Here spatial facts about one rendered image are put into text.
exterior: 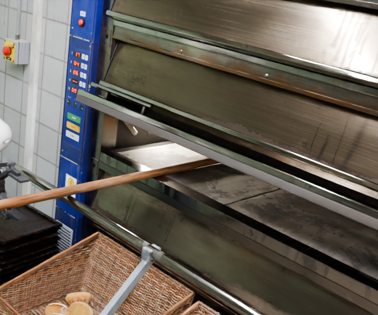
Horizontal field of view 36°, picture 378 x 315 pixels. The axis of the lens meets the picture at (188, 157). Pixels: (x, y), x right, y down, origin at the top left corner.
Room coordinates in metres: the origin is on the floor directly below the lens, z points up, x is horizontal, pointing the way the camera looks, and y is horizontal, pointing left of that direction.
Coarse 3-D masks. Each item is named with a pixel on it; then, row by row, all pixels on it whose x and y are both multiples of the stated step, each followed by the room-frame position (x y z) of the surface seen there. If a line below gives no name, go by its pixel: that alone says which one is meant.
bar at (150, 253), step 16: (32, 176) 1.86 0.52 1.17; (80, 208) 1.67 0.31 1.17; (112, 224) 1.58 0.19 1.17; (128, 240) 1.51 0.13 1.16; (144, 256) 1.45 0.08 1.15; (160, 256) 1.43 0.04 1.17; (144, 272) 1.45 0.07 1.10; (176, 272) 1.39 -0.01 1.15; (192, 272) 1.36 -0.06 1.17; (128, 288) 1.40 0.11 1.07; (208, 288) 1.31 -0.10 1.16; (112, 304) 1.37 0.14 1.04; (240, 304) 1.25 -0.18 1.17
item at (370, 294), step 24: (120, 168) 2.12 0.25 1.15; (144, 168) 2.09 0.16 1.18; (168, 192) 1.94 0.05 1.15; (192, 192) 1.91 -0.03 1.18; (216, 216) 1.79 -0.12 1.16; (240, 216) 1.77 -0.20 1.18; (264, 240) 1.66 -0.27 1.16; (288, 240) 1.64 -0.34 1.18; (312, 264) 1.54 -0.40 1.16; (336, 264) 1.52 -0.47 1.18; (360, 288) 1.44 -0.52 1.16
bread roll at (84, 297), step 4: (72, 292) 2.01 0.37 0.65; (76, 292) 2.00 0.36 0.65; (80, 292) 2.01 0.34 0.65; (84, 292) 2.02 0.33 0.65; (88, 292) 2.03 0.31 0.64; (68, 296) 1.99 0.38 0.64; (72, 296) 1.99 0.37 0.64; (76, 296) 1.99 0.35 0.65; (80, 296) 1.99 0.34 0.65; (84, 296) 2.00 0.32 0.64; (88, 296) 2.02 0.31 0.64; (68, 300) 1.99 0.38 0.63; (72, 300) 1.98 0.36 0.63; (76, 300) 1.98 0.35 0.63; (80, 300) 1.99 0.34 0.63; (84, 300) 2.00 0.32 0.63; (88, 300) 2.01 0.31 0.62
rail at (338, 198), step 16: (96, 96) 2.02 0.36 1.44; (128, 112) 1.90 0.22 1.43; (160, 128) 1.80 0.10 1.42; (176, 128) 1.76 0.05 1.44; (208, 144) 1.66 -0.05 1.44; (240, 160) 1.58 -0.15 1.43; (256, 160) 1.56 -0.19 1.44; (288, 176) 1.47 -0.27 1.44; (320, 192) 1.40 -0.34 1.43; (336, 192) 1.39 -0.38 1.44; (352, 208) 1.34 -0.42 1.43; (368, 208) 1.32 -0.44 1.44
